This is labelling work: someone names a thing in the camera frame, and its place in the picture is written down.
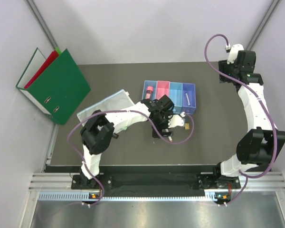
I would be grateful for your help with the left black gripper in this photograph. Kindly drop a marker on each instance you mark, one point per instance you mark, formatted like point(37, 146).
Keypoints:
point(165, 127)

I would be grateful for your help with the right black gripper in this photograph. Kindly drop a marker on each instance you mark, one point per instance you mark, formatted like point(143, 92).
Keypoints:
point(224, 66)

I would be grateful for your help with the pink drawer bin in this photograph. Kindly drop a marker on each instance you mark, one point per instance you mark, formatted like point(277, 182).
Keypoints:
point(163, 88)

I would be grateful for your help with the pink capped crayon tube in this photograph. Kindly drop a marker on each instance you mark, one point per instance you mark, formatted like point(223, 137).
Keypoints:
point(149, 92)

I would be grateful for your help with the light blue drawer bin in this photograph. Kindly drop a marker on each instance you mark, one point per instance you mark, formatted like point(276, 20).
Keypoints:
point(175, 94)
point(149, 83)

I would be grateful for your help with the purple drawer bin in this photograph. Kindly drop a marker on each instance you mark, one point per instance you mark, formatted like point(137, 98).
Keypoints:
point(191, 90)

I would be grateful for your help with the white blue whiteboard marker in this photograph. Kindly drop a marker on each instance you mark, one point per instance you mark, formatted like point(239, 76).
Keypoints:
point(187, 99)

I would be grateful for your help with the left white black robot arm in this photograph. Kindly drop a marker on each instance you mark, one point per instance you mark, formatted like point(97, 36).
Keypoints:
point(98, 131)

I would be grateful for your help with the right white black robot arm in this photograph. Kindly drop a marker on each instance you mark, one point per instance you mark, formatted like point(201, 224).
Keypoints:
point(263, 141)

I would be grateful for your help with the small yellow eraser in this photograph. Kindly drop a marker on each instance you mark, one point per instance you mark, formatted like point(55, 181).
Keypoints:
point(187, 126)

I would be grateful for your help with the clear mesh zipper pouch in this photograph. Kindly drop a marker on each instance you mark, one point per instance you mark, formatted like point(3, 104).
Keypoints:
point(117, 101)

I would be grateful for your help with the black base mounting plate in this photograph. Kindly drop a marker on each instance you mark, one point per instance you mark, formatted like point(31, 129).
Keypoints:
point(194, 181)

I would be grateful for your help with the green lever arch binder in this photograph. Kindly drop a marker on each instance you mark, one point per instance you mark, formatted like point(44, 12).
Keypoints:
point(58, 90)

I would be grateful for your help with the red folder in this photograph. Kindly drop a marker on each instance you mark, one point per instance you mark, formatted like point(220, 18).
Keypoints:
point(54, 54)

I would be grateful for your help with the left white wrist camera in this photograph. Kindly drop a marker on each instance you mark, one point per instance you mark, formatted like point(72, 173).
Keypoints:
point(176, 120)

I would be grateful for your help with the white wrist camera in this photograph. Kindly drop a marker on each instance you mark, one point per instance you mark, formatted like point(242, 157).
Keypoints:
point(233, 52)
point(176, 120)

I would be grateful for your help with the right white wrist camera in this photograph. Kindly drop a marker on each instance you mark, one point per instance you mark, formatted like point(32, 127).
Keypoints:
point(233, 52)

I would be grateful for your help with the right aluminium corner post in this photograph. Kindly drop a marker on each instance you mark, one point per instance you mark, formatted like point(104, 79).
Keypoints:
point(263, 22)

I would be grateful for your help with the aluminium corner post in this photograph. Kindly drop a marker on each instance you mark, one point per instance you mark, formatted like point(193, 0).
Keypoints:
point(41, 22)
point(263, 22)

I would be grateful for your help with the slotted grey cable duct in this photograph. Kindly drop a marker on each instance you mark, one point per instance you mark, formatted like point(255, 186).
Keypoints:
point(93, 195)

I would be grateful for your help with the left aluminium corner post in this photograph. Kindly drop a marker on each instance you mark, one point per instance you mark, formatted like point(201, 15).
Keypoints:
point(41, 22)

